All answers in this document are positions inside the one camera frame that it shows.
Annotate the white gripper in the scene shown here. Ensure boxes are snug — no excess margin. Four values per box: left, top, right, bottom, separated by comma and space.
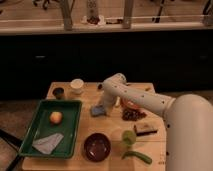
99, 92, 117, 116

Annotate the blue sponge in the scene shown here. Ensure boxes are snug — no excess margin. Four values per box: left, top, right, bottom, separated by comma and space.
91, 106, 106, 117

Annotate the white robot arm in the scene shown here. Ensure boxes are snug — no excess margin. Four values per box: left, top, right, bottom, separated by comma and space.
101, 73, 213, 171

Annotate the pale stick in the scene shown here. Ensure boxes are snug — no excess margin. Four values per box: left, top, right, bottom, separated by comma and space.
115, 97, 120, 107

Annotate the orange bowl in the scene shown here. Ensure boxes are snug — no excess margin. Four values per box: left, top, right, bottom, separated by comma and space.
121, 99, 139, 110

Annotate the dark grape bunch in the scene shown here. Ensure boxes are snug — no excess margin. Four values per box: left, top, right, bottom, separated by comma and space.
122, 109, 146, 121

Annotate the white cup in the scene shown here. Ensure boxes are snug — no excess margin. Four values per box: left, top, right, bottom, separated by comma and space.
70, 79, 84, 94

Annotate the green cup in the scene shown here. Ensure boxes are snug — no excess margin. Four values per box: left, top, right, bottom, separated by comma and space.
121, 130, 136, 148

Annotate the brown cake slice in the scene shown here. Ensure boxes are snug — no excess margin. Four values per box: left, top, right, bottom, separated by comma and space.
133, 123, 158, 136

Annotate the small dark cup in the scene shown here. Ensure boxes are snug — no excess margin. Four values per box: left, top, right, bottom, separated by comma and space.
52, 87, 65, 100

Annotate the dark red bowl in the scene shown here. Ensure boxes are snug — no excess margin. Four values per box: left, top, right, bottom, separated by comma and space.
83, 133, 111, 162

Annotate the orange fruit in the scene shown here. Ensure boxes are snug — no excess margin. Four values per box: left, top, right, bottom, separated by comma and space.
49, 111, 63, 124

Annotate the green plastic tray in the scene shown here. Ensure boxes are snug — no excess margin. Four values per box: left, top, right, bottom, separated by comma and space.
19, 100, 82, 158

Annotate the green pepper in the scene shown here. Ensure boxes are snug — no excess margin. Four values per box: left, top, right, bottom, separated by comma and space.
122, 151, 152, 164

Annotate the grey folded cloth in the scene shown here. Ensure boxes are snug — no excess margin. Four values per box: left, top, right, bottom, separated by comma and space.
32, 133, 64, 155

